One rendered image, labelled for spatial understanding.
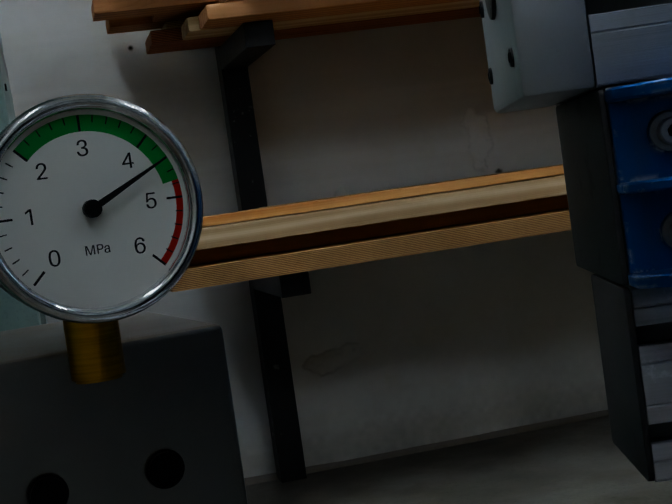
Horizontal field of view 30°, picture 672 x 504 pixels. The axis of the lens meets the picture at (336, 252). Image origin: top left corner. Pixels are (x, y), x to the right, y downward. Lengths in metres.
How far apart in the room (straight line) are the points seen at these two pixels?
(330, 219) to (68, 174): 2.11
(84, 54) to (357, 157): 0.67
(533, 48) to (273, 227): 1.88
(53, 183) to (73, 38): 2.56
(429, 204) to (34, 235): 2.17
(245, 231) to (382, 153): 0.66
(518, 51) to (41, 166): 0.28
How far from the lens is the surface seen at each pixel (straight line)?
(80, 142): 0.35
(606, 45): 0.58
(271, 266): 2.41
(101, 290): 0.35
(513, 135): 3.09
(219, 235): 2.41
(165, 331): 0.39
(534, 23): 0.57
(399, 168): 2.99
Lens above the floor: 0.66
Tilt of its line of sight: 3 degrees down
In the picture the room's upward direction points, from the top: 8 degrees counter-clockwise
